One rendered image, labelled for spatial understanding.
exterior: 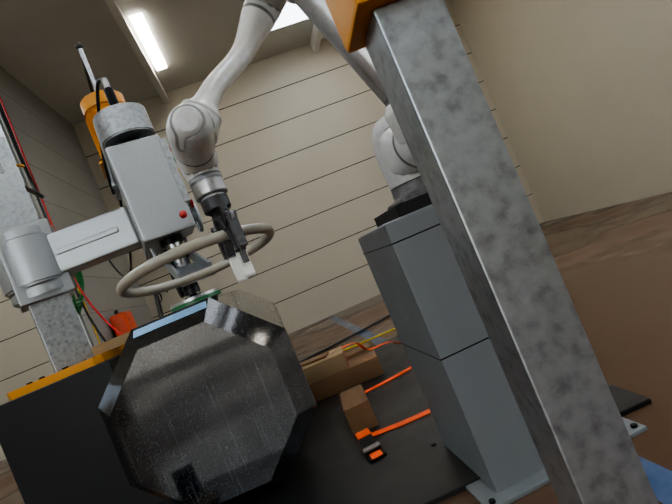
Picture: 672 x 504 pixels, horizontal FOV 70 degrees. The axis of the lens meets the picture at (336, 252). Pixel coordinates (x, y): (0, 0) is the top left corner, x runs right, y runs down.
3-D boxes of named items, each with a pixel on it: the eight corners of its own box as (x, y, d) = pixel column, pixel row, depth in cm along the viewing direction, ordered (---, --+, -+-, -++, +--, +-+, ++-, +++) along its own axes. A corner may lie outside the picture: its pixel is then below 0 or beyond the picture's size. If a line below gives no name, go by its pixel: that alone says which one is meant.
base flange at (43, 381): (4, 403, 231) (0, 394, 231) (57, 380, 280) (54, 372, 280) (102, 362, 234) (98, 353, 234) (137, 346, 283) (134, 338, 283)
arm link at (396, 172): (421, 180, 164) (396, 121, 164) (450, 163, 147) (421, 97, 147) (381, 195, 158) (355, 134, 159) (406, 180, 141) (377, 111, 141)
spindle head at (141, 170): (148, 261, 226) (112, 174, 227) (193, 245, 235) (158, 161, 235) (146, 249, 193) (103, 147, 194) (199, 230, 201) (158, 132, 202)
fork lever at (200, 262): (153, 265, 225) (149, 255, 224) (193, 250, 232) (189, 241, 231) (172, 291, 163) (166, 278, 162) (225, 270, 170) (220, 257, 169)
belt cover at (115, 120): (119, 206, 279) (108, 180, 280) (162, 193, 289) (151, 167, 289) (100, 148, 190) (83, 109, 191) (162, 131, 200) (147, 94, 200)
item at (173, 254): (127, 308, 160) (124, 300, 160) (262, 255, 178) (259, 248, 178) (107, 282, 114) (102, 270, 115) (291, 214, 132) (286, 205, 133)
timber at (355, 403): (378, 425, 212) (368, 399, 212) (353, 436, 211) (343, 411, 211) (370, 405, 242) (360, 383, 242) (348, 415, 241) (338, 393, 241)
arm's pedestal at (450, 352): (545, 390, 181) (462, 194, 182) (648, 429, 132) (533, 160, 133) (428, 449, 173) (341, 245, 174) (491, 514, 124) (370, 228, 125)
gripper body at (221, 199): (231, 188, 128) (244, 220, 127) (220, 201, 135) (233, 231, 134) (205, 194, 124) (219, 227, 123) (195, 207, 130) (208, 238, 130)
